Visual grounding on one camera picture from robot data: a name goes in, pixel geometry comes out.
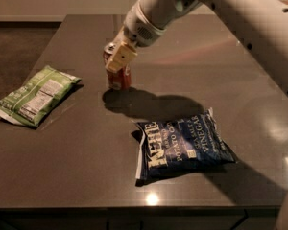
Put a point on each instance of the blue kettle chip bag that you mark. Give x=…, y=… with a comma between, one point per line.
x=181, y=146

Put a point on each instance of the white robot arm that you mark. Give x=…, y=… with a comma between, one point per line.
x=260, y=25

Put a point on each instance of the green jalapeno chip bag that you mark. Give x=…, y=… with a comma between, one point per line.
x=33, y=101

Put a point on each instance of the red coke can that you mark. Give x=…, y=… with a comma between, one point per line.
x=120, y=80

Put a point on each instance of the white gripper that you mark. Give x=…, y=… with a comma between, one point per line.
x=138, y=30

